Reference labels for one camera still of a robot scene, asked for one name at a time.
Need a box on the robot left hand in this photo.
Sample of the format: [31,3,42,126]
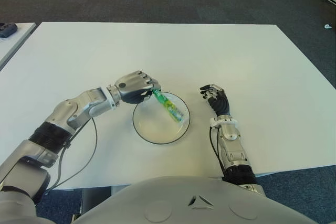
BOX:
[114,70,162,104]

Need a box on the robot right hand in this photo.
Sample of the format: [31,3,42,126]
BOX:
[199,83,232,117]

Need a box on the green toothpaste tube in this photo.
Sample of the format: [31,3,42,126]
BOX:
[152,89,184,123]

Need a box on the white plate with black rim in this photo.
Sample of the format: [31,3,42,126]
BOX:
[132,91,191,145]

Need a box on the grey robot torso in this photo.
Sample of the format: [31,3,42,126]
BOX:
[72,175,320,224]

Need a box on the grey table leg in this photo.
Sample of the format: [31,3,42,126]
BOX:
[80,186,112,212]

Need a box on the white side table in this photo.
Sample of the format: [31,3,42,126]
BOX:
[0,22,37,70]

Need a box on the dark handheld controller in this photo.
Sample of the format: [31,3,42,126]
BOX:
[0,23,18,38]

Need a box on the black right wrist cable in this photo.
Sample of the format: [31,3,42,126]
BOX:
[209,126,226,175]

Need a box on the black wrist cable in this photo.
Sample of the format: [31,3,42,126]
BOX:
[46,118,99,194]
[209,126,226,175]

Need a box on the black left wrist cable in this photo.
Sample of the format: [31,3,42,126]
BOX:
[46,118,99,194]

